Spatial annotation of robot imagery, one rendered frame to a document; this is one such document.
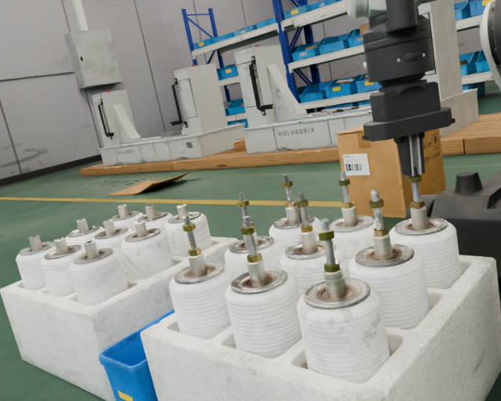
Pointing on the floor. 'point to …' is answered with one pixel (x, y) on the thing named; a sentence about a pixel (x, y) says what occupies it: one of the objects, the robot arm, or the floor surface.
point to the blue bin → (130, 367)
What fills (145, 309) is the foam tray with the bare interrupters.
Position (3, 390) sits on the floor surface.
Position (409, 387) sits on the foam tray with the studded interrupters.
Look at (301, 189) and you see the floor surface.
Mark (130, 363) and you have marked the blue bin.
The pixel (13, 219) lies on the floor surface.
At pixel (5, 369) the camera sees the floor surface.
